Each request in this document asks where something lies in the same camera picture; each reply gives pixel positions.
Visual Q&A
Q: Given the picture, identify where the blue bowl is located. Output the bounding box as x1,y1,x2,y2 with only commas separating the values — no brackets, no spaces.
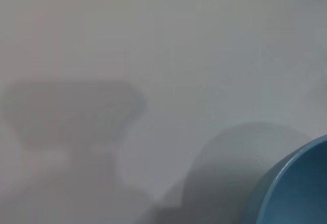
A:
254,134,327,224

